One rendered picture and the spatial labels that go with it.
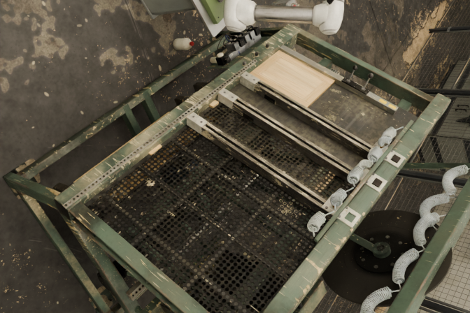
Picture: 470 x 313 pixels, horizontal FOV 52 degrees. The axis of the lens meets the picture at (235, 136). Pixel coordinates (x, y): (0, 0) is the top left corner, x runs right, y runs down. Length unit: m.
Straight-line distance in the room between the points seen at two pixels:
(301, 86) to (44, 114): 1.77
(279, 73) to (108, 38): 1.29
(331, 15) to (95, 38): 1.70
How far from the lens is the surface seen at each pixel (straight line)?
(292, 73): 3.47
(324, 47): 3.72
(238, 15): 3.17
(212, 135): 2.92
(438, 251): 3.08
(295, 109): 3.14
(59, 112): 3.59
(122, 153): 2.87
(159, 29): 4.02
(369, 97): 3.41
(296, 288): 2.40
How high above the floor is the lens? 3.25
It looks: 45 degrees down
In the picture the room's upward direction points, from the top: 98 degrees clockwise
